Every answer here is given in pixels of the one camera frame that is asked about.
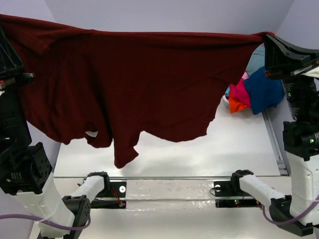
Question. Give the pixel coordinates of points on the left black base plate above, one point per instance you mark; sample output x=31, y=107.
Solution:
x=112, y=198

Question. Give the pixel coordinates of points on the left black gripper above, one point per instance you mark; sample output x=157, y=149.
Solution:
x=10, y=63

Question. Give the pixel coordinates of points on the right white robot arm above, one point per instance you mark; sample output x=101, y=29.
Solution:
x=297, y=213

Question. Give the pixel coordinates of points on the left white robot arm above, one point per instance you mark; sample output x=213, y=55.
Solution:
x=25, y=170

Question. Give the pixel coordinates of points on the maroon t shirt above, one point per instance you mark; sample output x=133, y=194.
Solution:
x=108, y=87

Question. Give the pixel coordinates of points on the grey blue t shirt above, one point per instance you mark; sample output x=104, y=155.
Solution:
x=257, y=60

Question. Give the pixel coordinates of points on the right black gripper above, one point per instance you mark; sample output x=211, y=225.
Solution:
x=284, y=59

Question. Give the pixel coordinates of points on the orange t shirt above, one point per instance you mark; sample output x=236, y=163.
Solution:
x=236, y=105

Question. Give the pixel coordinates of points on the navy blue t shirt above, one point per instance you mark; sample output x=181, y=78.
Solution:
x=263, y=92

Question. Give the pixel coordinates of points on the pink t shirt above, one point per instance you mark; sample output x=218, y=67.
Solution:
x=245, y=76

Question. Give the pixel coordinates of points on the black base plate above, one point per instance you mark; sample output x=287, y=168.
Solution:
x=226, y=197
x=112, y=198

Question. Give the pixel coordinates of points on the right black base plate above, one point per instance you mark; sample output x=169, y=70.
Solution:
x=226, y=197

